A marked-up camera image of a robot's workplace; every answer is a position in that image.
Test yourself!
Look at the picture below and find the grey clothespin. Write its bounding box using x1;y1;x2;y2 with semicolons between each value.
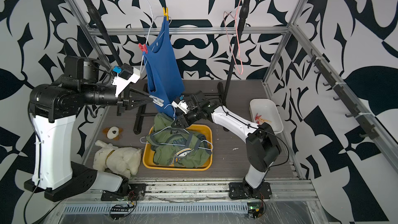
149;95;164;108

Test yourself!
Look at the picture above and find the dark green printed tank top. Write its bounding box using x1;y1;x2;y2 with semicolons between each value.
146;112;212;168

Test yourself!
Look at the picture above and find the white wire hanger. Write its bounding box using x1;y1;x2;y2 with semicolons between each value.
139;0;170;74

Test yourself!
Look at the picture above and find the blue tank top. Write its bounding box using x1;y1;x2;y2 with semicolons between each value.
143;17;185;116

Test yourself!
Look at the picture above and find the blue wire hanger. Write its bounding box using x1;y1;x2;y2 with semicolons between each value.
140;104;214;153

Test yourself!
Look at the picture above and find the beige wooden clothespin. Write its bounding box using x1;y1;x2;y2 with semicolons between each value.
258;118;272;124

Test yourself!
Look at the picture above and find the pink wire hanger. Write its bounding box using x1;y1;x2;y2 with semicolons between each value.
223;0;244;75

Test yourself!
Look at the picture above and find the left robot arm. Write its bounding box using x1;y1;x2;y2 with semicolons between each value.
24;56;153;202

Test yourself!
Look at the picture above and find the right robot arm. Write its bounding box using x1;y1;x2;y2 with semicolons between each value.
172;91;282;191

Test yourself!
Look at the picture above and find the brown white round toy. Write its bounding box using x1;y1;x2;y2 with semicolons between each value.
102;126;123;141

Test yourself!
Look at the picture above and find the yellow plastic tray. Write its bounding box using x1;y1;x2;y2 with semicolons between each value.
143;124;212;171

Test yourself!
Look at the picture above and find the red clothespin on blue top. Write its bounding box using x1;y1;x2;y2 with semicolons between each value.
138;44;148;54

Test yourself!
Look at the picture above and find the white plush dog toy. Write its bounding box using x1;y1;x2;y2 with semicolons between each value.
93;140;143;178

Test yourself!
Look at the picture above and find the white plastic bin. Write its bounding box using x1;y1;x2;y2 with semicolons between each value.
249;99;284;134

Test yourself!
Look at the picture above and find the yellow clothespin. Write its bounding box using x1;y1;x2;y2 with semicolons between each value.
163;7;170;21

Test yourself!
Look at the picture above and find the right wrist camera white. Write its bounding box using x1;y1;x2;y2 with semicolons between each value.
172;96;191;114

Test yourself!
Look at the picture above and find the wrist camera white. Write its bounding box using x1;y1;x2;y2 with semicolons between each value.
172;96;191;114
112;63;141;97

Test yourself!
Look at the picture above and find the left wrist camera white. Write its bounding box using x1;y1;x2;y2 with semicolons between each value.
112;63;141;97

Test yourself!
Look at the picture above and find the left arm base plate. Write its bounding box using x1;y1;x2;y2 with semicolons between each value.
101;183;147;201

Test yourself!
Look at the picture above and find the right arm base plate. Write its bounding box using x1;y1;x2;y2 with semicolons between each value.
229;182;272;200

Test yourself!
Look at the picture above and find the left electronics board with wires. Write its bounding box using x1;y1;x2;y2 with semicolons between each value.
109;200;137;220

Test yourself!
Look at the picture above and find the electronics board with wires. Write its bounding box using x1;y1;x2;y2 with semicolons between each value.
109;200;137;220
247;201;266;219

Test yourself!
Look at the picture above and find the right electronics board with wires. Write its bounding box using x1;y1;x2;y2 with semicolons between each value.
247;201;266;219

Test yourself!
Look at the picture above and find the black wall hook rail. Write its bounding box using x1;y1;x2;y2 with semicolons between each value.
307;50;380;140

